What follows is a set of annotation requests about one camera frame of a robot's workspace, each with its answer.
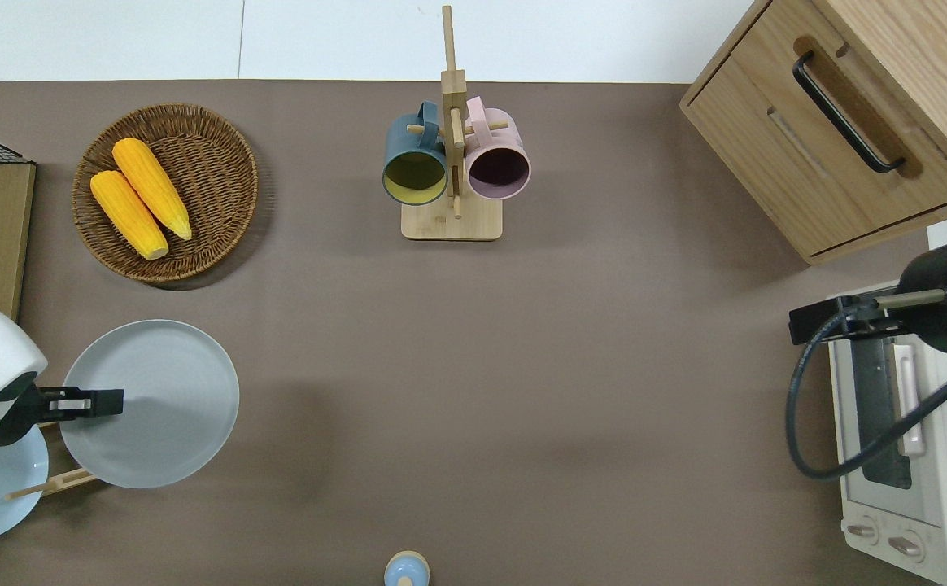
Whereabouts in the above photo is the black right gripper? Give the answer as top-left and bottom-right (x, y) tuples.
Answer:
(789, 295), (902, 345)

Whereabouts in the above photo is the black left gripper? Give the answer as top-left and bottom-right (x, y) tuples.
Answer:
(0, 372), (125, 451)

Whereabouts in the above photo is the gray round plate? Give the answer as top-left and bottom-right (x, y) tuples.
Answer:
(60, 319), (241, 490)

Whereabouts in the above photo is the wooden plate rack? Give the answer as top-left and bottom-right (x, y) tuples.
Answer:
(4, 418), (102, 501)

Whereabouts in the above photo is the wooden drawer cabinet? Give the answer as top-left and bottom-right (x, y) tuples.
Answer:
(679, 0), (947, 267)

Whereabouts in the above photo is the yellow corn cob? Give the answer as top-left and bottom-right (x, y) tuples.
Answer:
(111, 138), (194, 242)
(89, 169), (171, 261)

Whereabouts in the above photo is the white toaster oven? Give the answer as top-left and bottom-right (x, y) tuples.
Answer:
(827, 281), (947, 586)

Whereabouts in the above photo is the brown wicker basket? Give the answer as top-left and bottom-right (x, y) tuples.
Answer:
(72, 103), (260, 284)

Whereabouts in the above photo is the pink mug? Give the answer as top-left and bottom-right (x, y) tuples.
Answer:
(463, 96), (532, 201)

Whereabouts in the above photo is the wooden mug tree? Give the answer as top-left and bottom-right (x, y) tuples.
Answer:
(401, 6), (504, 242)

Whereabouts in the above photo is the dark teal mug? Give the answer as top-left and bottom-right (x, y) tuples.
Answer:
(382, 101), (450, 207)

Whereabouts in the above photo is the thick black cable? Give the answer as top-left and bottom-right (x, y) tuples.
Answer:
(785, 305), (947, 481)

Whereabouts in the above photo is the black cabinet handle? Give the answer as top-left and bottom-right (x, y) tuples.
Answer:
(792, 51), (906, 175)

